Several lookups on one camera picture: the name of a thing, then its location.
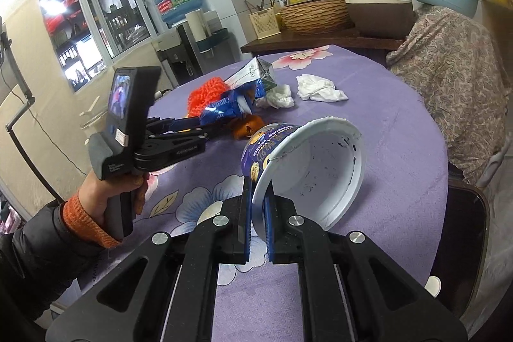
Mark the milk carton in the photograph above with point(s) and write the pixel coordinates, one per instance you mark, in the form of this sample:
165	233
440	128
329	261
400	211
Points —
256	73

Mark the white tissue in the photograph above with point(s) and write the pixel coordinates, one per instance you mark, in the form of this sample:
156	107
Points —
318	87
276	97

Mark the brown white rice cooker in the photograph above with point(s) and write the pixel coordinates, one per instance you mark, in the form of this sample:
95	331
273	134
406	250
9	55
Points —
376	13

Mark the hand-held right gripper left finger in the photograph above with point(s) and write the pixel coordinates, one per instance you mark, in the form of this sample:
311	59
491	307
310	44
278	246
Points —
246	230

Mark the blue snack wrapper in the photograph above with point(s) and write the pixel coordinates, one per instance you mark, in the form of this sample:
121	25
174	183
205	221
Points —
228	103

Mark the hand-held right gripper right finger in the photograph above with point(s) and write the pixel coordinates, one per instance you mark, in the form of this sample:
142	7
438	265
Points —
270	234

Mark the person's left forearm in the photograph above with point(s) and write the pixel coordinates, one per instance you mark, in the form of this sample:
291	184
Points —
40	246

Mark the paisley cloth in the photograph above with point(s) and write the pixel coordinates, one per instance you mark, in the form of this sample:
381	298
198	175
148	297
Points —
453	77

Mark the person's left hand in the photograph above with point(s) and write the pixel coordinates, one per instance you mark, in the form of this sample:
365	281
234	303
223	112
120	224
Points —
92	193

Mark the purple floral tablecloth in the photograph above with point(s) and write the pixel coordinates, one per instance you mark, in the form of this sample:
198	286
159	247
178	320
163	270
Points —
396	133

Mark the sliding window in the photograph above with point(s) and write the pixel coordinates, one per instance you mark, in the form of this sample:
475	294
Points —
104	13

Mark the black trash bin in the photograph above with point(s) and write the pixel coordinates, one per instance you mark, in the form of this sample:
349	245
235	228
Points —
461	238

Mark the paper cup holder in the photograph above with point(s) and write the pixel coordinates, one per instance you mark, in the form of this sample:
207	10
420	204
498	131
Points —
204	29

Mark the dark wooden counter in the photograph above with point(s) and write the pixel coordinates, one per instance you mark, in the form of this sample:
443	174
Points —
320	41

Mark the orange knitted mesh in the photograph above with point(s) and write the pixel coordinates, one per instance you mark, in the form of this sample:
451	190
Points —
204	97

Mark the blue instant noodle cup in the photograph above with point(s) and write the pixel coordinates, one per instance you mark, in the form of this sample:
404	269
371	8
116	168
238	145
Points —
312	173

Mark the beige chopstick holder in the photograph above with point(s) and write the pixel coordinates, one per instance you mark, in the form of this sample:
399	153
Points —
264	23

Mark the water dispenser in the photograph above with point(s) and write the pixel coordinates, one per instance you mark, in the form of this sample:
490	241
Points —
180	53

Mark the wicker basket basin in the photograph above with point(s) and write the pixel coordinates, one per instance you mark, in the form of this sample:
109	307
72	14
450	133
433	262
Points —
316	17

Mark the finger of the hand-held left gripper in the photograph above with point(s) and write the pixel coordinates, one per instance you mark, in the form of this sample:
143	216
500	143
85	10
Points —
172	151
176	123

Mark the orange peel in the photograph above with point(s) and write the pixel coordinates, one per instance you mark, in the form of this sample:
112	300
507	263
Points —
246	129

